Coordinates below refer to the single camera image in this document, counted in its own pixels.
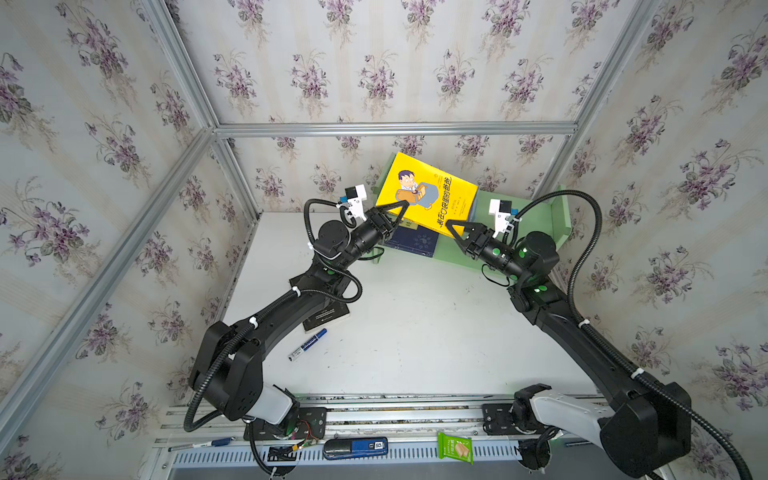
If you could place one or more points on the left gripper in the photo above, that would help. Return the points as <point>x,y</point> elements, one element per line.
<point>377,224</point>

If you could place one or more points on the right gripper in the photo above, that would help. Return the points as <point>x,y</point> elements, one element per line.
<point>474,241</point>

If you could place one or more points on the yellow cartoon book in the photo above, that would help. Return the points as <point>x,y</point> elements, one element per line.
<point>433,196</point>

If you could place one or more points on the navy book yellow label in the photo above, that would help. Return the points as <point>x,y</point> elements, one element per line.
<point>414,239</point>

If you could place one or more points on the white blue magazine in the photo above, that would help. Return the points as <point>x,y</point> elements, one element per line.
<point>473,209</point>

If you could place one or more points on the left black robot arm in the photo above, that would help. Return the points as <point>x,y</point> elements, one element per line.
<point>227,375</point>

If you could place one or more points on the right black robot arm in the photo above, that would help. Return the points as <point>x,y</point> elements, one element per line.
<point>650,423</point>

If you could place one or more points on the green two-tier shelf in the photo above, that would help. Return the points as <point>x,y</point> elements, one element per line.
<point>551,217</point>

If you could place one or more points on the black book with antlers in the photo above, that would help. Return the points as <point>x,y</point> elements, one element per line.
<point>330,315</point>

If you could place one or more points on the blue white marker pen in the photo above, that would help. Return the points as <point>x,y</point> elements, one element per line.
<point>308,344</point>

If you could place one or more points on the green snack packet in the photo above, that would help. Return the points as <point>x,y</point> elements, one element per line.
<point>455,448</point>

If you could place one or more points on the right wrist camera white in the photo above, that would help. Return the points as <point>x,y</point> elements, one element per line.
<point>504,216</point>

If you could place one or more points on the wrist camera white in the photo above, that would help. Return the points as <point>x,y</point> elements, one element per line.
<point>351,206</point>
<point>504,216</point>

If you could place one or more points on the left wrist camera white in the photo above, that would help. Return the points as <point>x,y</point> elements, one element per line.
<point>351,206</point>

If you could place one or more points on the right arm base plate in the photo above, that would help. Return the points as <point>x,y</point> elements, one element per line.
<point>515,418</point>

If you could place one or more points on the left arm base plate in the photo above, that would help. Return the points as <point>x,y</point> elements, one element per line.
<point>304,423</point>

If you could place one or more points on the blue black device on rail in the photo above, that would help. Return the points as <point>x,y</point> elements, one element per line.
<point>355,448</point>

